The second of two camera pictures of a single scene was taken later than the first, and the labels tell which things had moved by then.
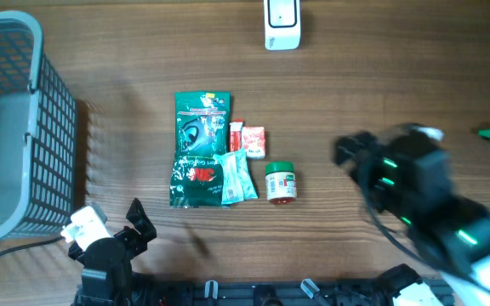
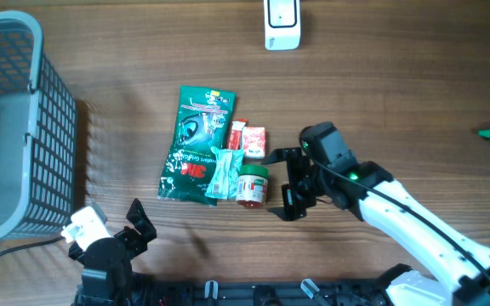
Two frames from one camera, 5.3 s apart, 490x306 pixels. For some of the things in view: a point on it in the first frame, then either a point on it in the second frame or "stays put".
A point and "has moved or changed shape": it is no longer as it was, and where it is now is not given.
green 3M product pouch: [202, 129] has moved or changed shape
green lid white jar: [281, 182] -> [252, 186]
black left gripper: [137, 243] stays put
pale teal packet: [238, 183] has moved or changed shape
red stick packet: [236, 135] stays put
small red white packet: [253, 141] stays put
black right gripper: [359, 143] -> [294, 204]
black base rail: [103, 288] stays put
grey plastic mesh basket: [24, 131] stays put
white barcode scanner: [282, 25] stays put
